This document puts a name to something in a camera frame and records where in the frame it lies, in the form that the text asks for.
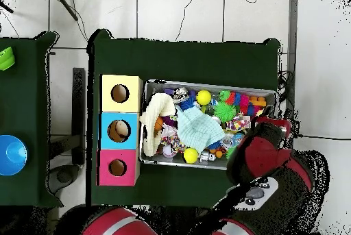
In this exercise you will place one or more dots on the light blue knit cloth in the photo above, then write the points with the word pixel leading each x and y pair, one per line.
pixel 197 130

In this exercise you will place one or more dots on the cream knit cloth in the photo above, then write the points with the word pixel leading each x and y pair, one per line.
pixel 156 106

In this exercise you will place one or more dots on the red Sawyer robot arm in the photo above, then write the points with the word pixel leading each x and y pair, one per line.
pixel 263 155

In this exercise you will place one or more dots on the clear mesh bin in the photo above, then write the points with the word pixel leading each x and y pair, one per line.
pixel 192 163

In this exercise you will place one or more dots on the wooden box with three holes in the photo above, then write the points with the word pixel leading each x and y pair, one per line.
pixel 108 103

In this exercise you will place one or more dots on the rainbow spiky caterpillar toy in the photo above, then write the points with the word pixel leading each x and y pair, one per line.
pixel 244 100

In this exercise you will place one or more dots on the plain green spiky ball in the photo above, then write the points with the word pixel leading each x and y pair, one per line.
pixel 224 111

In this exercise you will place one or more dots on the green spiky eyed ball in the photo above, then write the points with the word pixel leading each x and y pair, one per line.
pixel 230 152

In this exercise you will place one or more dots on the yellow ball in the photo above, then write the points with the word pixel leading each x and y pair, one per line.
pixel 190 155
pixel 203 97

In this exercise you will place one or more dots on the dark green table cloth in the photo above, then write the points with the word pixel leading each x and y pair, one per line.
pixel 186 59

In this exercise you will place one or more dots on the orange toy basketball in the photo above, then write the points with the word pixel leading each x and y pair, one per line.
pixel 159 124

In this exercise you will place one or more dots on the black upright panel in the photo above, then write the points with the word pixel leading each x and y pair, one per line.
pixel 79 109

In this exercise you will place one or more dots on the grey round base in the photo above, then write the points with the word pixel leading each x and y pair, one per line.
pixel 63 176

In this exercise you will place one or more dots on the black tripod leg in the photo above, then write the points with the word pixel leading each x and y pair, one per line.
pixel 6 7
pixel 65 5

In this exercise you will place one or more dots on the green covered side table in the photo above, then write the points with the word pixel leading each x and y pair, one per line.
pixel 24 103

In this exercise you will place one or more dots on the blue bowl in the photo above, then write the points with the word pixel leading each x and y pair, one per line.
pixel 12 155

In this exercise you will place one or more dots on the green cup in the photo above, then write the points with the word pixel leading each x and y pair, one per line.
pixel 6 59

